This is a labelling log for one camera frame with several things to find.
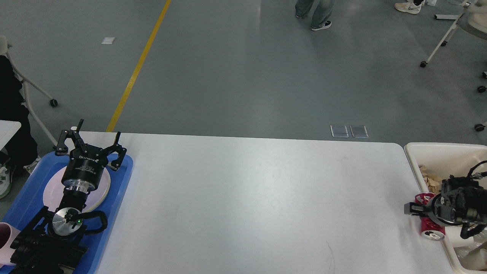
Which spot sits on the white wheeled chair right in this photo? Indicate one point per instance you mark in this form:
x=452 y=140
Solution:
x=472 y=20

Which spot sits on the white bowl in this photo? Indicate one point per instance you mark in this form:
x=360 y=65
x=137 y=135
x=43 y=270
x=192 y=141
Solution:
x=453 y=233

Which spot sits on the right clear floor plate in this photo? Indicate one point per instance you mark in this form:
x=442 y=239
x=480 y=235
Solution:
x=359 y=131

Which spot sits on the pink plate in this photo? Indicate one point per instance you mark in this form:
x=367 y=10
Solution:
x=53 y=191

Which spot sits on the left clear floor plate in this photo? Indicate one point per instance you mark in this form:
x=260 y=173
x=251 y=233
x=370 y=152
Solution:
x=339 y=131

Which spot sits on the red wrapper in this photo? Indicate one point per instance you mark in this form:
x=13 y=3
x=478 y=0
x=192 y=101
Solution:
x=429 y=229

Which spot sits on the aluminium foil tray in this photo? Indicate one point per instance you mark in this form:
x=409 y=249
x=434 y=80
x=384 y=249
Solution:
x=472 y=249

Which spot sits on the crumpled paper scraps in bin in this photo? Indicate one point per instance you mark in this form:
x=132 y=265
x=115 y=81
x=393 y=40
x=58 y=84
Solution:
x=433 y=182

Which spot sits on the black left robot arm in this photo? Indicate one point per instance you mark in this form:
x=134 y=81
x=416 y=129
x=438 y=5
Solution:
x=51 y=242

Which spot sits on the white paper cup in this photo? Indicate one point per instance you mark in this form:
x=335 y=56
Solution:
x=474 y=260

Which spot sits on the clear floor plate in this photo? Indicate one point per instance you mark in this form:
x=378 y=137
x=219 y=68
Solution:
x=359 y=131
x=339 y=131

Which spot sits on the white plastic bin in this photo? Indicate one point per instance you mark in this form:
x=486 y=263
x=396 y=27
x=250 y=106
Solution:
x=444 y=159

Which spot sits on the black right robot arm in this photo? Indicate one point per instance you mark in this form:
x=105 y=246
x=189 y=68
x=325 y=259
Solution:
x=474 y=196

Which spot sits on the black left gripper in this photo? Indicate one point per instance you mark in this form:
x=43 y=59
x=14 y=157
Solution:
x=84 y=171

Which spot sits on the person in blue jeans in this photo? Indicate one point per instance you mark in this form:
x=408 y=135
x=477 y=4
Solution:
x=321 y=15

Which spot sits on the white side table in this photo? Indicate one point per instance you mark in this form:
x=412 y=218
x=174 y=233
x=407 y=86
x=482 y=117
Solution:
x=7 y=130

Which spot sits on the pink ribbed mug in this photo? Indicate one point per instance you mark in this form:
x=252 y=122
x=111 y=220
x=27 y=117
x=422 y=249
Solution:
x=8 y=234

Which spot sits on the white paper on floor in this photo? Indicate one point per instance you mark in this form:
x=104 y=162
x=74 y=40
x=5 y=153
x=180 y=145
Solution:
x=108 y=40

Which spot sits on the person in black pants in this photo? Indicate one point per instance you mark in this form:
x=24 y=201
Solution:
x=21 y=150

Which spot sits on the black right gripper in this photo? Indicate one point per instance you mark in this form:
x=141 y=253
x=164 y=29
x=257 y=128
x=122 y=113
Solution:
x=443 y=214

